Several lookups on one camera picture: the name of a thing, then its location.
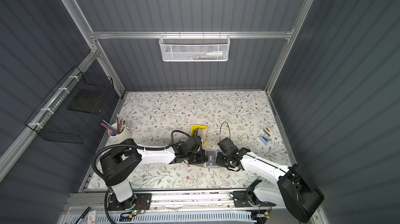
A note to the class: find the black wire basket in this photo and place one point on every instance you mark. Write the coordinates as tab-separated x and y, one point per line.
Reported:
70	114

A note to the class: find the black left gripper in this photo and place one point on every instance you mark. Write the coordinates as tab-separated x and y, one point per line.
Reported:
202	159

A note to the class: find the coloured pens in cup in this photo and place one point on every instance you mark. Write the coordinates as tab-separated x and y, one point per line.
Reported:
116	128

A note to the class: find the pink white small clip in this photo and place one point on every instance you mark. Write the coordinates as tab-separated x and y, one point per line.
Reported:
268	131

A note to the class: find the white pen cup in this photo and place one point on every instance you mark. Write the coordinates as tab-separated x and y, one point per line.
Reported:
118	138

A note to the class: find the white tube in basket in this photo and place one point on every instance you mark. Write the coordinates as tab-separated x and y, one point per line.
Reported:
217	54

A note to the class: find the white wire mesh basket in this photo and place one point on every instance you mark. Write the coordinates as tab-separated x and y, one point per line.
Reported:
193	49

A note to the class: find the blue small clip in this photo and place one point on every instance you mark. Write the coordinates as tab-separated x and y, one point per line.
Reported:
264	139

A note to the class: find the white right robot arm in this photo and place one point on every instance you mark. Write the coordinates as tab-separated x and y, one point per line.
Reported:
278	184

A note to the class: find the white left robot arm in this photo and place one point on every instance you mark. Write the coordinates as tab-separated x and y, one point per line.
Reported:
114	163

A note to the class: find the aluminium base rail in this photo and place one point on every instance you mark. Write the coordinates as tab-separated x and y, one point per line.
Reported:
155	201

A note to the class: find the aluminium frame post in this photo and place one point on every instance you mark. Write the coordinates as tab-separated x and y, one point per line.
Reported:
85	29

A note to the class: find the white slotted cable duct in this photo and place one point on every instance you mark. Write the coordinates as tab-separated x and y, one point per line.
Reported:
186	217

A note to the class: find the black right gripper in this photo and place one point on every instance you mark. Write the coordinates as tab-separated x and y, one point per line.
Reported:
219	159

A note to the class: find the yellow plastic tray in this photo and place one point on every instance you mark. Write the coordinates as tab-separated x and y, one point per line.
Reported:
194	130

